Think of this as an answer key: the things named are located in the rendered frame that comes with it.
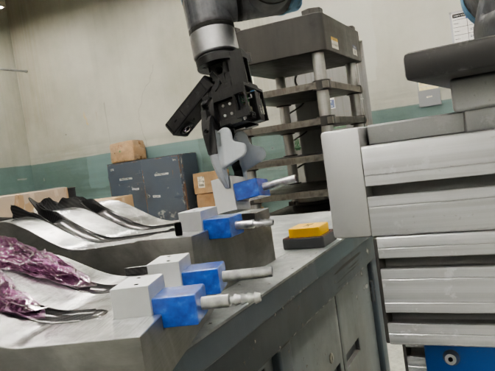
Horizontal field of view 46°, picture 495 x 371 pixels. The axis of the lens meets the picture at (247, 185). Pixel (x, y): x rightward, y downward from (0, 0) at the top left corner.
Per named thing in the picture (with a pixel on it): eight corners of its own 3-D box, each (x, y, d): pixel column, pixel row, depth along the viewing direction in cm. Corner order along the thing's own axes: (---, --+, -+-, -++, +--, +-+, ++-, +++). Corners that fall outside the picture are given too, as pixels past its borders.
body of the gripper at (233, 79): (250, 118, 87) (233, 42, 89) (201, 134, 91) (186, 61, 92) (270, 124, 94) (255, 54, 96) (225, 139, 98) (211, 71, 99)
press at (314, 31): (391, 230, 606) (365, 31, 595) (353, 263, 466) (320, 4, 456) (306, 236, 645) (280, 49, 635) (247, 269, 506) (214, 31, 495)
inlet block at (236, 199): (306, 196, 90) (298, 162, 90) (293, 195, 85) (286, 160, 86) (232, 213, 95) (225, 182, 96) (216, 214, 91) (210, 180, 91)
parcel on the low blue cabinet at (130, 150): (148, 158, 830) (145, 138, 828) (134, 160, 800) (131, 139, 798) (124, 162, 848) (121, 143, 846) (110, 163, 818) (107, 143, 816)
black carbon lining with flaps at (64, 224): (222, 228, 96) (214, 171, 96) (170, 248, 82) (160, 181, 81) (62, 241, 111) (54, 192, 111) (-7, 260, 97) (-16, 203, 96)
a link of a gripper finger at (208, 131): (211, 150, 87) (208, 98, 90) (203, 152, 88) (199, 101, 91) (227, 159, 91) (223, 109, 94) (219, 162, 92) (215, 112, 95)
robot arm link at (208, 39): (180, 36, 93) (206, 48, 100) (185, 63, 92) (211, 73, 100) (220, 19, 90) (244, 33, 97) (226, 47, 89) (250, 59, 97)
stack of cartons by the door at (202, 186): (267, 227, 775) (258, 164, 771) (256, 231, 746) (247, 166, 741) (211, 231, 812) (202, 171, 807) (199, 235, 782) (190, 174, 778)
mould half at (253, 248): (275, 259, 99) (264, 181, 99) (200, 304, 76) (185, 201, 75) (54, 271, 121) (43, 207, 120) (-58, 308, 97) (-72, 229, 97)
